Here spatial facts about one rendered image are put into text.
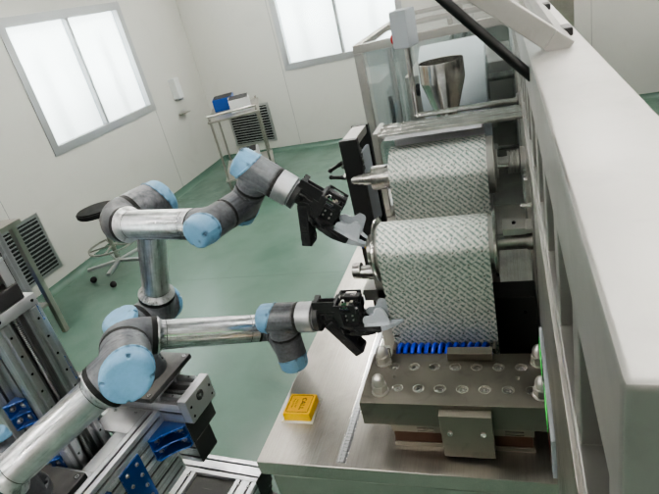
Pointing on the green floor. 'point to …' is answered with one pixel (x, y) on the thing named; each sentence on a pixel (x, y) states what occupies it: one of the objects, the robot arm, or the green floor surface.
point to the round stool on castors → (105, 240)
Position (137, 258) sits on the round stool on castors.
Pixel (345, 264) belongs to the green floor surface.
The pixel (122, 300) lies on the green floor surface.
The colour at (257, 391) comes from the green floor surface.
